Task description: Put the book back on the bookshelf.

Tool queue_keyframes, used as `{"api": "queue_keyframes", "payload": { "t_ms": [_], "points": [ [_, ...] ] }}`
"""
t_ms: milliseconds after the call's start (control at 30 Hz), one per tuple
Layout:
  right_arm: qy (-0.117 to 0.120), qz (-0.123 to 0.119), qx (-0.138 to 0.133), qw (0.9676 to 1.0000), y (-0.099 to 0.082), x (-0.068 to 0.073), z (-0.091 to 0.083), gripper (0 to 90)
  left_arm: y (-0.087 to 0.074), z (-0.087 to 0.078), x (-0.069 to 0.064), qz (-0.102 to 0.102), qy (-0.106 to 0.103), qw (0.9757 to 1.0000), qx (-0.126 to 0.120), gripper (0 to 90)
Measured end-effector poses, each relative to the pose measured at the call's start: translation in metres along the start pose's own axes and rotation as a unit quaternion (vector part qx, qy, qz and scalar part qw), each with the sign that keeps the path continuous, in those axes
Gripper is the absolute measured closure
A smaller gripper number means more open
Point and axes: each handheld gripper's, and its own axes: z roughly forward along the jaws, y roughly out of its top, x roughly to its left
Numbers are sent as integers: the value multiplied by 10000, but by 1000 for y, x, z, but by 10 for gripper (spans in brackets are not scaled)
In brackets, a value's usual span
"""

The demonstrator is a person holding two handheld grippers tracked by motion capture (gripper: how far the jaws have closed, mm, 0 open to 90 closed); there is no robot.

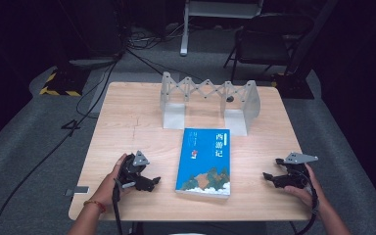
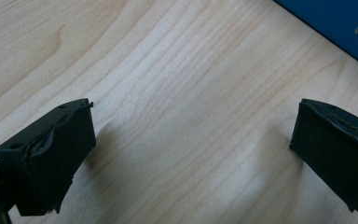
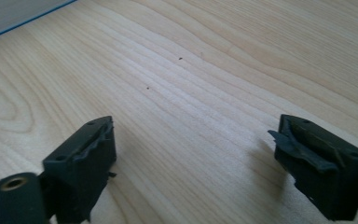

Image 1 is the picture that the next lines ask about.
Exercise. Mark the white desk frame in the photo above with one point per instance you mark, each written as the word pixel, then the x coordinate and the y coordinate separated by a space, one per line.
pixel 185 32

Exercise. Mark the black folding chair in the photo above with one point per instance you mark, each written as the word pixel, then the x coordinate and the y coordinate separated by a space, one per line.
pixel 264 42

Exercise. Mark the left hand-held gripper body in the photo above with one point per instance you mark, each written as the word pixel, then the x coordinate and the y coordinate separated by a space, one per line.
pixel 131 169

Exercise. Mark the black yellow striped base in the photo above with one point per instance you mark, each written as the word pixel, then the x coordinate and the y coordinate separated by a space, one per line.
pixel 63 83

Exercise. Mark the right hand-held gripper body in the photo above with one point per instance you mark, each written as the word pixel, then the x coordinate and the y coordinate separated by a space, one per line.
pixel 296 178

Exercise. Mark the person's left hand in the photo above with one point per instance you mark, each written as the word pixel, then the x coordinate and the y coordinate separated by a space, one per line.
pixel 107 191

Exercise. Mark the grey metal bracket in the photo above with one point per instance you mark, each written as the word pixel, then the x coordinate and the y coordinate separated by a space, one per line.
pixel 78 190

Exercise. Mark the black stand base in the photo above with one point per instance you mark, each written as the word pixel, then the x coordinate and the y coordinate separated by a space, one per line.
pixel 295 88

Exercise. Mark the grey expandable book rack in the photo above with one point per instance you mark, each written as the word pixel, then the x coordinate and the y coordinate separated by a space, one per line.
pixel 173 116

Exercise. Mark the blue book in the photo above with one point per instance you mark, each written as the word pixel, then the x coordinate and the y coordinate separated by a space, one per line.
pixel 204 160

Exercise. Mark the person's right hand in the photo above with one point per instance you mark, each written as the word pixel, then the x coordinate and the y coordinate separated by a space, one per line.
pixel 311 194

